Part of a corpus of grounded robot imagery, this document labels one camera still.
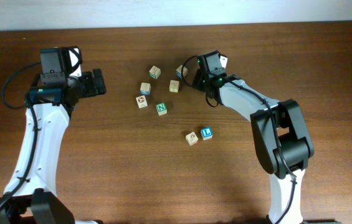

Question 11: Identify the wooden block carrot drawing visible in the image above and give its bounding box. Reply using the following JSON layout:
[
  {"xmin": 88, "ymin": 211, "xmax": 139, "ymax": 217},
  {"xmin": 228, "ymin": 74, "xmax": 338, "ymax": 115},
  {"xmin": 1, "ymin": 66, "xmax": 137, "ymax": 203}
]
[{"xmin": 186, "ymin": 132, "xmax": 199, "ymax": 146}]

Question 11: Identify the wooden block blue L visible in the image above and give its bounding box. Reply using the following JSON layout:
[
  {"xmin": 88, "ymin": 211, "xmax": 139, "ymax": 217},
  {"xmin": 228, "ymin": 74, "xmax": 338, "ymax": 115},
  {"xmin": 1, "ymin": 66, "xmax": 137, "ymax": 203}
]
[{"xmin": 201, "ymin": 127, "xmax": 213, "ymax": 140}]

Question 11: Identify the wooden block green N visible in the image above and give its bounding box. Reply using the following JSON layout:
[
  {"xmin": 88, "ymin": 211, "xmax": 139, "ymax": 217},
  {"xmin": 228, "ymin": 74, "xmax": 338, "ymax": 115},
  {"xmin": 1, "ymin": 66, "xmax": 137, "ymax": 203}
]
[{"xmin": 156, "ymin": 102, "xmax": 168, "ymax": 116}]

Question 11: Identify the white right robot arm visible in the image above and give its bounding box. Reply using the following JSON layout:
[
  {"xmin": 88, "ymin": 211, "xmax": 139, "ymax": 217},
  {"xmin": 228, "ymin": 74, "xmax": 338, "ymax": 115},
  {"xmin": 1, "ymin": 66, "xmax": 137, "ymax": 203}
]
[{"xmin": 193, "ymin": 70, "xmax": 314, "ymax": 223}]

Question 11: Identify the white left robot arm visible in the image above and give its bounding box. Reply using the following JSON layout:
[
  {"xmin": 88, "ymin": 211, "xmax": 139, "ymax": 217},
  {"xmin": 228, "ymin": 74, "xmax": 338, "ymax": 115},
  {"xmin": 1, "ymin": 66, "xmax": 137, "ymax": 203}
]
[{"xmin": 4, "ymin": 68, "xmax": 106, "ymax": 197}]

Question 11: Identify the wooden block blue bottom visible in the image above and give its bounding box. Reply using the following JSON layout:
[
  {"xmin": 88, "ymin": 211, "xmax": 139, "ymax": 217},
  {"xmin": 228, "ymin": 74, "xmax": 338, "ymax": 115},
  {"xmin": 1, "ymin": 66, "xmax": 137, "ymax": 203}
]
[{"xmin": 140, "ymin": 82, "xmax": 151, "ymax": 95}]

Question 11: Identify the wooden block blue side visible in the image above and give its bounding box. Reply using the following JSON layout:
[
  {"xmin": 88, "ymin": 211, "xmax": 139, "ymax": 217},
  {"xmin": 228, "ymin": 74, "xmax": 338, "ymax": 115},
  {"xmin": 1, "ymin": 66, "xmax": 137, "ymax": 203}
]
[{"xmin": 176, "ymin": 65, "xmax": 188, "ymax": 78}]

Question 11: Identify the wooden block soccer ball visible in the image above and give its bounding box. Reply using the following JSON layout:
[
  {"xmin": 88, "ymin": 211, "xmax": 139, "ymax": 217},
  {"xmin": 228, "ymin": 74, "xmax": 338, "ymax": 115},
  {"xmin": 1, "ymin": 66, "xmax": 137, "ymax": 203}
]
[{"xmin": 136, "ymin": 95, "xmax": 148, "ymax": 109}]

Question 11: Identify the wooden block green V side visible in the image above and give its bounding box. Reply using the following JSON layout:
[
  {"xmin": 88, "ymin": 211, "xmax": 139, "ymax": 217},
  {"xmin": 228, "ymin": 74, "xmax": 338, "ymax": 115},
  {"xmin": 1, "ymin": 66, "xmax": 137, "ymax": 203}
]
[{"xmin": 149, "ymin": 65, "xmax": 161, "ymax": 79}]

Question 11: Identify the wooden block yellow side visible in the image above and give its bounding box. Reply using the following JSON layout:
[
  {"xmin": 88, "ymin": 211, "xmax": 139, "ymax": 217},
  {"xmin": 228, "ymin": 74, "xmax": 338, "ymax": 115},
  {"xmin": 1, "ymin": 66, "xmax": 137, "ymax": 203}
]
[{"xmin": 169, "ymin": 80, "xmax": 179, "ymax": 93}]

